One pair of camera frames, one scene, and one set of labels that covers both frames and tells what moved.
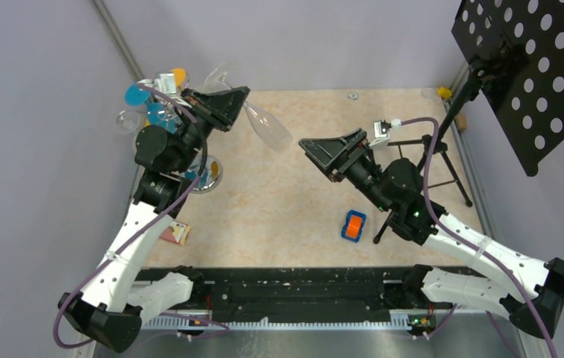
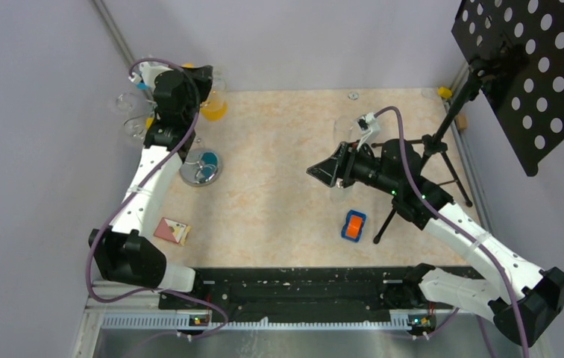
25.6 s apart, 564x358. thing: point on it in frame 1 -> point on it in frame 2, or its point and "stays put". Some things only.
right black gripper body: (357, 165) stays put
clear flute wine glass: (273, 133) -> (345, 130)
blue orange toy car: (353, 229) stays put
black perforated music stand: (536, 63) stays put
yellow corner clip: (444, 92) stays put
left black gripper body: (195, 128) -> (198, 87)
